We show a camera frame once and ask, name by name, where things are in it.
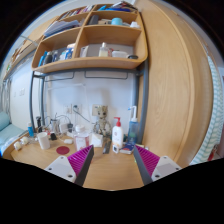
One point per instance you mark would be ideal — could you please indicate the clear pink-label drink bottle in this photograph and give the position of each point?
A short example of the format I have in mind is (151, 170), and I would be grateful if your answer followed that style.
(81, 140)

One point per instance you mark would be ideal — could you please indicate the striped green white curtain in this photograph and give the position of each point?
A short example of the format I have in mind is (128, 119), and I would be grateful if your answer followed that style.
(215, 116)

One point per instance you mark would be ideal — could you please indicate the white round headphones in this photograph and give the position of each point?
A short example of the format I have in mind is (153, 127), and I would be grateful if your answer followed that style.
(20, 143)

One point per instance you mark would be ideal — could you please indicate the white oval earbuds case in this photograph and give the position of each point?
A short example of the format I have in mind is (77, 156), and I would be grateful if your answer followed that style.
(68, 141)

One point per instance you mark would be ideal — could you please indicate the small blue box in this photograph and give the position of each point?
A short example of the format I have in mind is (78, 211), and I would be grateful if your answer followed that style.
(127, 148)

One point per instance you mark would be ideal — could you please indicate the small white thermometer display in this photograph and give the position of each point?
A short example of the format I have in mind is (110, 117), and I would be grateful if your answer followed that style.
(115, 149)

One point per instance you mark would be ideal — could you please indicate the teal bed bedding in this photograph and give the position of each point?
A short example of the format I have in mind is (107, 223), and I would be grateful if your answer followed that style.
(8, 131)

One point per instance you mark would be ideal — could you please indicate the white red-pump lotion bottle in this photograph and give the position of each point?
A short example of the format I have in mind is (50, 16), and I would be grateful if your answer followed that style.
(117, 135)

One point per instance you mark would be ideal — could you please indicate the tree creature figurine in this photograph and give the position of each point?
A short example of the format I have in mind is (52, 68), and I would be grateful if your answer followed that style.
(102, 121)

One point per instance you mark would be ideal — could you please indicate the small black charger block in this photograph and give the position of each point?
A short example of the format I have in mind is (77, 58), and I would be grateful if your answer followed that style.
(53, 136)

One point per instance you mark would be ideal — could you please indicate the wooden shelf unit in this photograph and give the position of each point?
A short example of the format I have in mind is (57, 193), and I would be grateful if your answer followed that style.
(100, 61)

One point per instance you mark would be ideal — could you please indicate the clear blue white-nozzle bottle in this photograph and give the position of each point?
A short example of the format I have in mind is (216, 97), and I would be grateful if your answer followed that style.
(133, 130)

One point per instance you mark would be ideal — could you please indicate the white wall outlet with plug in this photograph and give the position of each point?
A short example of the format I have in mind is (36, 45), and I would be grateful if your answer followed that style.
(76, 108)

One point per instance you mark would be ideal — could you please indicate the black electric shaver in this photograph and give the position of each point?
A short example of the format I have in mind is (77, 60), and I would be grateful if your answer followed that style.
(39, 124)

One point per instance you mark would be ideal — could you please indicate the flat round red coaster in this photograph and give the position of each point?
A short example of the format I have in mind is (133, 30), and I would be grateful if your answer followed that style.
(62, 150)

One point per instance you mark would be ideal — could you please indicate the blue white-capped tube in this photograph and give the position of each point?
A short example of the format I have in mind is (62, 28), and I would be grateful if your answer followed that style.
(30, 130)

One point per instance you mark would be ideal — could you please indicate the white wall switch box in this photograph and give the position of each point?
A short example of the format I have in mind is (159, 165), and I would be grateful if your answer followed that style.
(96, 109)

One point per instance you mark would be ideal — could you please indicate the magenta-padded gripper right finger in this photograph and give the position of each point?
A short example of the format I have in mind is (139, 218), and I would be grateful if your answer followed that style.
(148, 161)

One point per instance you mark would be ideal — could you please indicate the grey metal desk frame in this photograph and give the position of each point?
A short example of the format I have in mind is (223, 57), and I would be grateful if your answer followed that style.
(143, 100)

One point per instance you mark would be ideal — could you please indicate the wooden wardrobe side panel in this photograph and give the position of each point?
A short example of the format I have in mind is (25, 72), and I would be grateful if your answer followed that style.
(176, 83)

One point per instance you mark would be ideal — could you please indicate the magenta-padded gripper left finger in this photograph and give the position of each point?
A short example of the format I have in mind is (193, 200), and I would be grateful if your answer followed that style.
(80, 161)

